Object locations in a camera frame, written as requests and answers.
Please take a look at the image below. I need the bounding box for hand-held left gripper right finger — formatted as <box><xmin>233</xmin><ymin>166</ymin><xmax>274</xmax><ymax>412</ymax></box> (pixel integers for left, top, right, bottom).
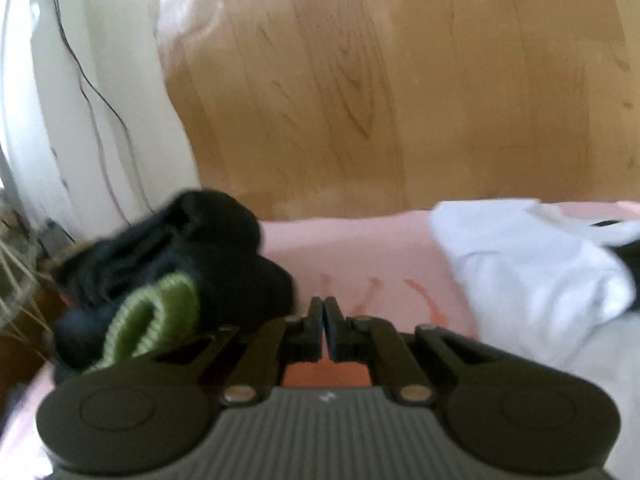
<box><xmin>325</xmin><ymin>296</ymin><xmax>498</xmax><ymax>407</ymax></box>

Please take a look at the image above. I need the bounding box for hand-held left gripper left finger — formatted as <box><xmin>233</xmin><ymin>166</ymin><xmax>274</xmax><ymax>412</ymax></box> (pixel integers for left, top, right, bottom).
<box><xmin>150</xmin><ymin>297</ymin><xmax>326</xmax><ymax>407</ymax></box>

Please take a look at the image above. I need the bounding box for plain white sweatshirt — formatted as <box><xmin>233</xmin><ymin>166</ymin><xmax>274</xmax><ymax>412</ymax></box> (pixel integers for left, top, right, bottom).
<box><xmin>429</xmin><ymin>199</ymin><xmax>640</xmax><ymax>328</ymax></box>

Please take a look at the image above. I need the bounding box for white printed t-shirt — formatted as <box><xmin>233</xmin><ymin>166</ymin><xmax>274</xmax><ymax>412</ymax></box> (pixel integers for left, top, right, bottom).
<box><xmin>470</xmin><ymin>310</ymin><xmax>640</xmax><ymax>480</ymax></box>

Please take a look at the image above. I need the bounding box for pink printed blanket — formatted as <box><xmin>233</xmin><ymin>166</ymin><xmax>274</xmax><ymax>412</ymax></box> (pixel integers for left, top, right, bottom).
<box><xmin>0</xmin><ymin>201</ymin><xmax>640</xmax><ymax>480</ymax></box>

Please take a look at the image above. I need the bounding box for dark garment with green cuff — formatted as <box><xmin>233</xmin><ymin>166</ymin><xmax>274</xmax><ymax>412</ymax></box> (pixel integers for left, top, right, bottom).
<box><xmin>50</xmin><ymin>189</ymin><xmax>296</xmax><ymax>386</ymax></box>

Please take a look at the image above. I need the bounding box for wood-pattern vinyl sheet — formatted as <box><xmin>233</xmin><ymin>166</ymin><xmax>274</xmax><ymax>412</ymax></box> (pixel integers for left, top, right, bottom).
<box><xmin>150</xmin><ymin>0</ymin><xmax>640</xmax><ymax>226</ymax></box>

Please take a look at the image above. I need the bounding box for white wire rack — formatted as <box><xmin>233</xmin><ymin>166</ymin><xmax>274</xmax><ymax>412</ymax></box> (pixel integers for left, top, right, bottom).
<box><xmin>0</xmin><ymin>187</ymin><xmax>56</xmax><ymax>341</ymax></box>

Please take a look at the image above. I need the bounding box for black wall cable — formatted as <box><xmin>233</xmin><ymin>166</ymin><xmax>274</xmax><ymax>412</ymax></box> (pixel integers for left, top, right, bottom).
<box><xmin>42</xmin><ymin>0</ymin><xmax>156</xmax><ymax>216</ymax></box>

